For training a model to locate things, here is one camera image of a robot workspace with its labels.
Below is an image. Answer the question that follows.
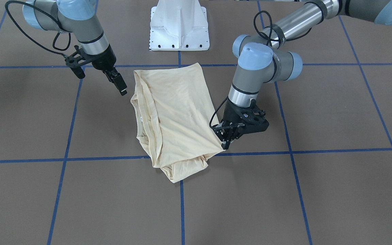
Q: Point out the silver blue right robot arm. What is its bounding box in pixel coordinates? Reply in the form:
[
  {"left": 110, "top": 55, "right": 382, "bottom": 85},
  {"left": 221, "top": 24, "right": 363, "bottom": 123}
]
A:
[{"left": 23, "top": 0, "right": 127, "bottom": 96}]

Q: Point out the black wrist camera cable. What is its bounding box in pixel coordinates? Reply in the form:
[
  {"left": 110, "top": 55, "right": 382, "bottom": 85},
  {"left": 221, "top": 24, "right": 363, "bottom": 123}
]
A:
[{"left": 5, "top": 1, "right": 72, "bottom": 56}]

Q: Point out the cream long-sleeve printed shirt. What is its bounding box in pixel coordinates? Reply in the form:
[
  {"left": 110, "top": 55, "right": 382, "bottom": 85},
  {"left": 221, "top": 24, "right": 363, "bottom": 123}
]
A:
[{"left": 131, "top": 63, "right": 224, "bottom": 183}]

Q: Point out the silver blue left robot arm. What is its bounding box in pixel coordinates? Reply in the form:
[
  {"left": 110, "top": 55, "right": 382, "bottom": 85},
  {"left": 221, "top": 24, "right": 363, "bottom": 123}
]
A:
[{"left": 219, "top": 0, "right": 392, "bottom": 154}]

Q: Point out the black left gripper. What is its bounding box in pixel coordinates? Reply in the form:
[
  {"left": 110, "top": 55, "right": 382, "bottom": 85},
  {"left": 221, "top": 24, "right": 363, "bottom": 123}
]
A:
[{"left": 212, "top": 98, "right": 269, "bottom": 150}]

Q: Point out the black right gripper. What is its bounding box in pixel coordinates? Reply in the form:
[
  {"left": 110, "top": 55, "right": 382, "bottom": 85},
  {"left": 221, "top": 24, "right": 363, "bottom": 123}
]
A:
[{"left": 64, "top": 45, "right": 127, "bottom": 96}]

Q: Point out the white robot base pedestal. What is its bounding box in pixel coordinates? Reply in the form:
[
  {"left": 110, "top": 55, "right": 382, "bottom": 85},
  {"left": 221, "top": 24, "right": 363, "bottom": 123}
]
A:
[{"left": 149, "top": 0, "right": 210, "bottom": 51}]

